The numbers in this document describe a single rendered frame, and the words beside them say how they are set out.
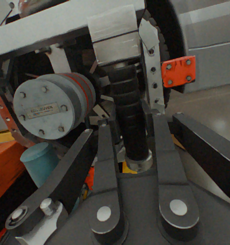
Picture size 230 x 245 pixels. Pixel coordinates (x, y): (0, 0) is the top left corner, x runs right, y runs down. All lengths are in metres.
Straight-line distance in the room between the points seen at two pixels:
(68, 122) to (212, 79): 0.54
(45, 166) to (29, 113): 0.17
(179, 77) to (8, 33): 0.36
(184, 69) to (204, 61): 0.20
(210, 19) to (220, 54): 0.12
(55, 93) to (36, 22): 0.11
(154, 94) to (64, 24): 0.28
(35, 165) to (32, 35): 0.31
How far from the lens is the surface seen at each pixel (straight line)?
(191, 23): 0.59
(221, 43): 0.64
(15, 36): 0.23
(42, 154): 0.40
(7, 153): 0.78
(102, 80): 0.49
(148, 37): 0.38
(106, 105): 0.66
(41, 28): 0.22
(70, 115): 0.27
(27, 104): 0.30
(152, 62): 0.38
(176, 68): 0.40
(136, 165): 0.20
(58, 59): 0.42
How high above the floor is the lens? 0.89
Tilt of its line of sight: 22 degrees down
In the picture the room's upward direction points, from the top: 14 degrees counter-clockwise
